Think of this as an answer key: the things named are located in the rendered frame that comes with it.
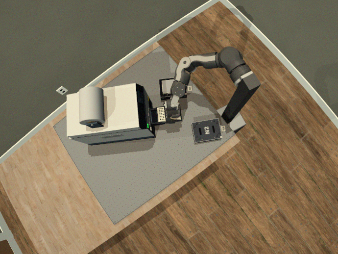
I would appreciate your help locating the grey cylinder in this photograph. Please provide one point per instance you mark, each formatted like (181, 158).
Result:
(91, 105)

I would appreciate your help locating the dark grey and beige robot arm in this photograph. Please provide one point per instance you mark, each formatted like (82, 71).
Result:
(229, 58)

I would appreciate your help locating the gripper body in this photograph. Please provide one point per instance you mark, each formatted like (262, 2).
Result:
(173, 113)

